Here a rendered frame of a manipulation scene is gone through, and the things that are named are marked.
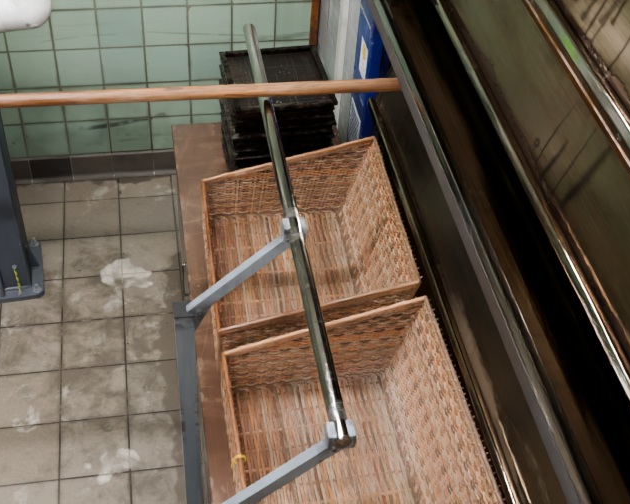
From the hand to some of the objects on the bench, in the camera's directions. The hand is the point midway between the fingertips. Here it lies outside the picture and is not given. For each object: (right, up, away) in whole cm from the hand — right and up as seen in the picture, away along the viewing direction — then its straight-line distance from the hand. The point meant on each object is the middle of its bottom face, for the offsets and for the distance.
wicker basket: (+81, -82, +12) cm, 116 cm away
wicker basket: (+71, -40, +53) cm, 97 cm away
